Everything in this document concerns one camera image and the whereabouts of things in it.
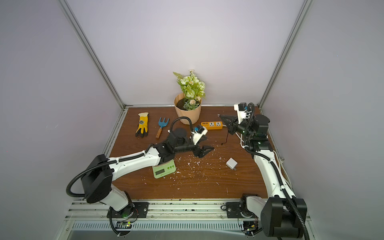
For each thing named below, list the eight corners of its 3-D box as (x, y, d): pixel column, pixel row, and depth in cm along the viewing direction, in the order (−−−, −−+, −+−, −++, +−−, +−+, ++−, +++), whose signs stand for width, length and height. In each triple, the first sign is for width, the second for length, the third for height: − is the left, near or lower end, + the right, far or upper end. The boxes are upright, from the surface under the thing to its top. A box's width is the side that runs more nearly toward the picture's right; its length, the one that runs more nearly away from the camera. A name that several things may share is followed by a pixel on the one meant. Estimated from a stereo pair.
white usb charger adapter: (234, 172, 88) (235, 170, 85) (225, 164, 91) (225, 162, 89) (239, 166, 90) (240, 165, 87) (230, 158, 93) (231, 156, 91)
